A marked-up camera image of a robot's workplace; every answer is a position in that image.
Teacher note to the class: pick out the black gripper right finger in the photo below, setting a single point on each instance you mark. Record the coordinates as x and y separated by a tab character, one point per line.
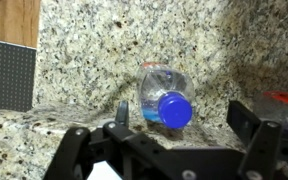
242	121

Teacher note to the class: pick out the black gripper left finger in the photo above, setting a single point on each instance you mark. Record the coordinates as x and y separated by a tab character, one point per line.
122	115

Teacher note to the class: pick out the Fiji water bottle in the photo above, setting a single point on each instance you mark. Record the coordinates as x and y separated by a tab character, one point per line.
272	106
165	94

